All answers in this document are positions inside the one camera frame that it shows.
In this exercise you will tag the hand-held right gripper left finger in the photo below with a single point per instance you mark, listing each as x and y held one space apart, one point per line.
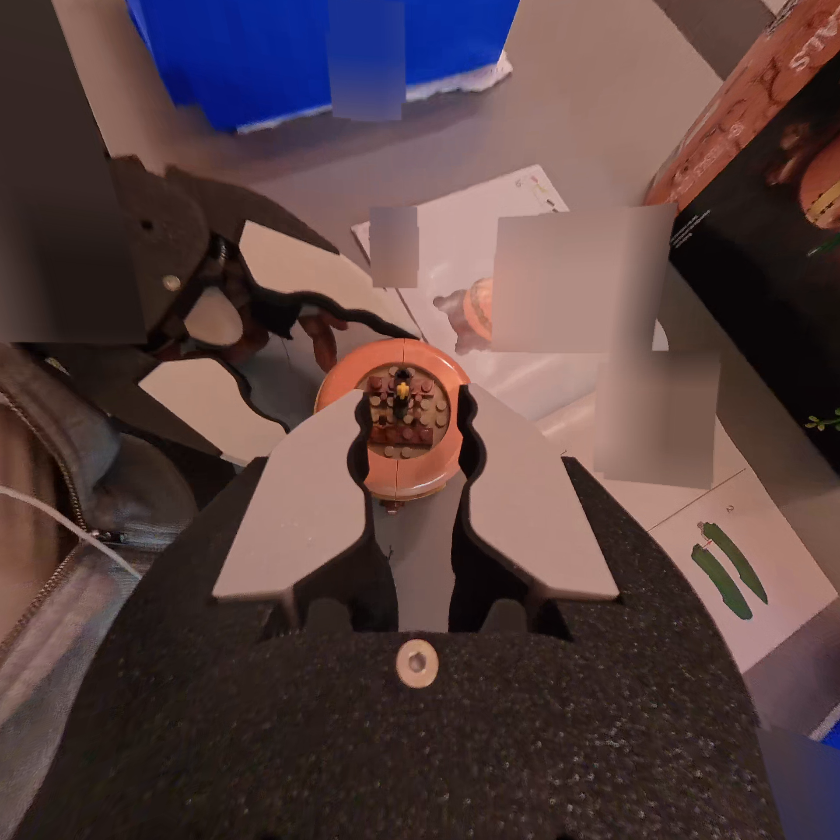
295 525

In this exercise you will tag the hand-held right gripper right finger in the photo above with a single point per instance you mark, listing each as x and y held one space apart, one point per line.
538 525

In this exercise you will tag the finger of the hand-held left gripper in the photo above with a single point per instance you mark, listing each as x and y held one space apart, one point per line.
197 407
295 269

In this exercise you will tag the peach brick flower pot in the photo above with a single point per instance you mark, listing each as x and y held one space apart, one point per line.
426 358

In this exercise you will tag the green yellow brick stem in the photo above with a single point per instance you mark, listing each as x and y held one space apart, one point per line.
401 390

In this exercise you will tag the grey desk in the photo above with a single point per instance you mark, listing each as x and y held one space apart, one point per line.
590 118

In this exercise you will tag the large blue plastic bin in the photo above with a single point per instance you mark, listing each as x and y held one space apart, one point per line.
229 59

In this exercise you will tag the building instruction booklet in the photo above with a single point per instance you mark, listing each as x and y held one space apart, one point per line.
774 525

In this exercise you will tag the white paper sheet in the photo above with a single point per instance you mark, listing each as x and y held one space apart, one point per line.
479 75

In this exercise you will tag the orchid building set box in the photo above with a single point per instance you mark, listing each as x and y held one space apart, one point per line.
741 282

